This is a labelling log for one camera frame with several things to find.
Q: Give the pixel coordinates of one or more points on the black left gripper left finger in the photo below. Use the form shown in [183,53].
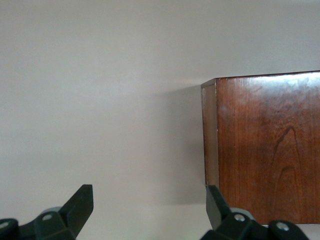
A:
[77,205]

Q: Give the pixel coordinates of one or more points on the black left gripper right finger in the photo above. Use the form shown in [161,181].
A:
[215,207]

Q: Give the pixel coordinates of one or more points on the dark brown wooden cabinet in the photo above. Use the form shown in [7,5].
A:
[262,150]

